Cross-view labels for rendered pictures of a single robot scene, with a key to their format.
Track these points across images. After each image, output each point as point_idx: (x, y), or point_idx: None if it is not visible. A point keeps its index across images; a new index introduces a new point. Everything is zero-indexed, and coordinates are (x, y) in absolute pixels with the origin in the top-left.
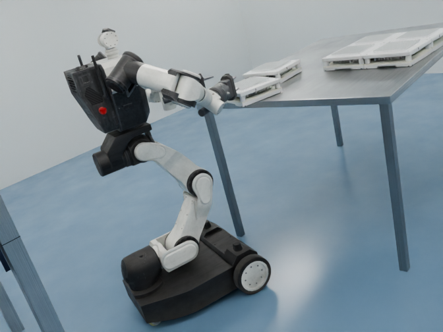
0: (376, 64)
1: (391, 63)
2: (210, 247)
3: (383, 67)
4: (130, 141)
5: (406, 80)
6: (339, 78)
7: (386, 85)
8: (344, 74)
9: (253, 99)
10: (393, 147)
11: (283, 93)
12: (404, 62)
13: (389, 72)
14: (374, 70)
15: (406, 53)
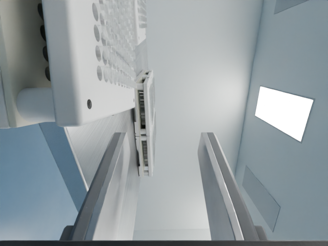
0: (140, 149)
1: (141, 162)
2: None
3: (136, 153)
4: None
5: (133, 225)
6: (128, 141)
7: (130, 233)
8: (130, 133)
9: None
10: None
11: (100, 119)
12: (142, 172)
13: (135, 179)
14: (135, 153)
15: (150, 174)
